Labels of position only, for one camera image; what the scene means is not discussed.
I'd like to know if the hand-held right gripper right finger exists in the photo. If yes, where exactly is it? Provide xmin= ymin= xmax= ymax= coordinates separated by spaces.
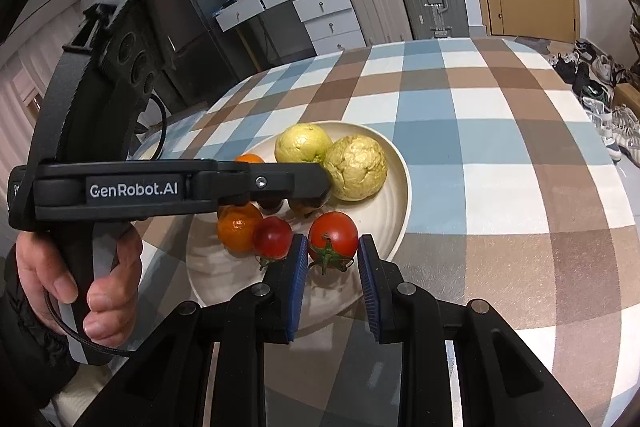
xmin=357 ymin=234 xmax=576 ymax=427

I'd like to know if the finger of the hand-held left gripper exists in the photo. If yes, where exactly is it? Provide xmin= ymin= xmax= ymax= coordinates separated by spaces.
xmin=216 ymin=159 xmax=334 ymax=214

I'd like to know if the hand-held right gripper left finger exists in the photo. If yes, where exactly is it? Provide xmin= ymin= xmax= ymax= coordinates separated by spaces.
xmin=75 ymin=234 xmax=310 ymax=427

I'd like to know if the red tomato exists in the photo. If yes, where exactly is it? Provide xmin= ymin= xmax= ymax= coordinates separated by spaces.
xmin=252 ymin=217 xmax=294 ymax=270
xmin=306 ymin=212 xmax=360 ymax=276

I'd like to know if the cream round plate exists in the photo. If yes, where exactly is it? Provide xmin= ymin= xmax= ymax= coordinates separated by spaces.
xmin=186 ymin=121 xmax=412 ymax=338

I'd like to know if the person's left hand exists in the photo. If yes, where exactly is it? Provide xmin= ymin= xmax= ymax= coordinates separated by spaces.
xmin=15 ymin=229 xmax=144 ymax=350

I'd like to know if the smooth yellow guava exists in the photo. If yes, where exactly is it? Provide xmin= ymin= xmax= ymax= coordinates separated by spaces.
xmin=274 ymin=123 xmax=334 ymax=165

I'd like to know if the bumpy yellow-green guava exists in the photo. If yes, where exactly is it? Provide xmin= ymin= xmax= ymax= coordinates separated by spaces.
xmin=322 ymin=134 xmax=388 ymax=202

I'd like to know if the pale curtain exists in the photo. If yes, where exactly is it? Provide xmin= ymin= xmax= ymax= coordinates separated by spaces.
xmin=0 ymin=22 xmax=56 ymax=168

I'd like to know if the white drawer cabinet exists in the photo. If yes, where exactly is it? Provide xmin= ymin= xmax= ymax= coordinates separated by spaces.
xmin=216 ymin=0 xmax=367 ymax=56

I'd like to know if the checked tablecloth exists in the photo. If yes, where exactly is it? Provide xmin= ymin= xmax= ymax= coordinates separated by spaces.
xmin=50 ymin=38 xmax=640 ymax=427

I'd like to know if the dark grey refrigerator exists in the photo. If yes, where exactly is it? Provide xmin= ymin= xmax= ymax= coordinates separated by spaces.
xmin=145 ymin=0 xmax=261 ymax=108

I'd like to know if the pile of shoes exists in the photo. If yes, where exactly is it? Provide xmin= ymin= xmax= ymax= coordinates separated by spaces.
xmin=547 ymin=37 xmax=640 ymax=168

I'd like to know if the cardboard box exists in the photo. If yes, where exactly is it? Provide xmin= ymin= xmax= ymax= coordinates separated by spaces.
xmin=612 ymin=82 xmax=640 ymax=112

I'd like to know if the black cable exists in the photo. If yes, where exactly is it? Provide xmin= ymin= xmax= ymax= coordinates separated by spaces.
xmin=42 ymin=289 xmax=136 ymax=354
xmin=134 ymin=91 xmax=169 ymax=160

